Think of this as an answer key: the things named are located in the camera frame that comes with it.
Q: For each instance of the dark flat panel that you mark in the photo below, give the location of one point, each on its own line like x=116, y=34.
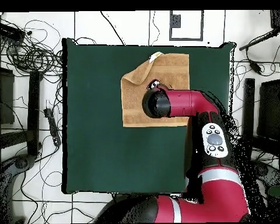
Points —
x=4, y=98
x=270, y=109

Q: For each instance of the black rod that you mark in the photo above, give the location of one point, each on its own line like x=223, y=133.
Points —
x=259, y=40

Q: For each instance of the black rectangular box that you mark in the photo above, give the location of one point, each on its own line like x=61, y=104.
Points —
x=9, y=31

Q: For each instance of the dark green table cloth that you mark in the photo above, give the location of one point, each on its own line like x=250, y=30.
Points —
x=95, y=151

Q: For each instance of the black power adapter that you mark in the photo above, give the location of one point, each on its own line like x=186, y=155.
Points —
x=255, y=67

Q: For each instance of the orange terry towel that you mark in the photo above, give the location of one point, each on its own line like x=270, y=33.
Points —
x=133, y=105

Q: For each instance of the black floor beam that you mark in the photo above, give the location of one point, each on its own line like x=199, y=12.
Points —
x=33, y=112
x=249, y=105

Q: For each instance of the dark grey stand base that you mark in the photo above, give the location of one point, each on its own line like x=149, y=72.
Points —
x=21, y=162
x=270, y=173

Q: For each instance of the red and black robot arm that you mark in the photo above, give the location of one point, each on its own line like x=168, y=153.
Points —
x=196, y=140

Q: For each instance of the black power strip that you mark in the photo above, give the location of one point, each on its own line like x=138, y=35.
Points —
x=52, y=126

